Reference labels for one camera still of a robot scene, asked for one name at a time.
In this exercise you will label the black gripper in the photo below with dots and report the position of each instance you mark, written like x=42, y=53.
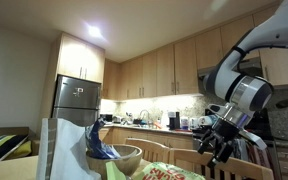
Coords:
x=225, y=131

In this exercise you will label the green popcorn bag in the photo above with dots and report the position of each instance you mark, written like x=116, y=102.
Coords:
x=164, y=172

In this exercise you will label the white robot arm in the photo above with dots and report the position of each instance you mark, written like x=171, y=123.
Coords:
x=224, y=80

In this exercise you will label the blue snack bag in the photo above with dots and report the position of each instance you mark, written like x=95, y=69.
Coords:
x=99, y=143

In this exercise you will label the white paper bag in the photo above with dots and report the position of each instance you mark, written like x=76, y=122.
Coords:
x=65, y=150

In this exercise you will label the curved wooden chair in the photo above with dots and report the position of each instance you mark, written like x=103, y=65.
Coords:
x=150, y=148
x=190, y=158

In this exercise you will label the grey striped dish towel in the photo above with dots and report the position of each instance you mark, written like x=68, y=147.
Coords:
x=244, y=151

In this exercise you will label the paper towel roll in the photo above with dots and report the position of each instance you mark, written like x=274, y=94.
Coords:
x=205, y=120

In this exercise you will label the white mug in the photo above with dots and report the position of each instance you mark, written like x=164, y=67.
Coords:
x=194, y=125

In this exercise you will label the white jar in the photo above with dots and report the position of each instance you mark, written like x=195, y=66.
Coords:
x=185, y=124

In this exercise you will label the red striped dish towel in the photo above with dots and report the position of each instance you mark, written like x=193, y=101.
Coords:
x=264, y=158

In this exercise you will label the black coffee maker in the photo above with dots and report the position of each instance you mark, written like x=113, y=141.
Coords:
x=174, y=121

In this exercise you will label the black kitchen stove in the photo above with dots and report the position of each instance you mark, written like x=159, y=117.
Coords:
x=262, y=125

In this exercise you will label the wooden bowl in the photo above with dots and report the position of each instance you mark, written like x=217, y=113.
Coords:
x=127, y=160

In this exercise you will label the wooden upper cabinet row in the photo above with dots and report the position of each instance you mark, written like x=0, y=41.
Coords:
x=164, y=73

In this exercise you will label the black countertop appliance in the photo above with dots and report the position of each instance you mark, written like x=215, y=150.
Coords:
x=107, y=118

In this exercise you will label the stainless steel refrigerator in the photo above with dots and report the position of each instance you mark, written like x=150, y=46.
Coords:
x=74, y=96

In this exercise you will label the ceiling light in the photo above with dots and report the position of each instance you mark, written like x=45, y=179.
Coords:
x=95, y=32

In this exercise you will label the yellow pillow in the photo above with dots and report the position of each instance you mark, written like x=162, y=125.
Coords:
x=22, y=151

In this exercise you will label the striped pillow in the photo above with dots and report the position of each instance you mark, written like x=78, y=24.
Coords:
x=0, y=146

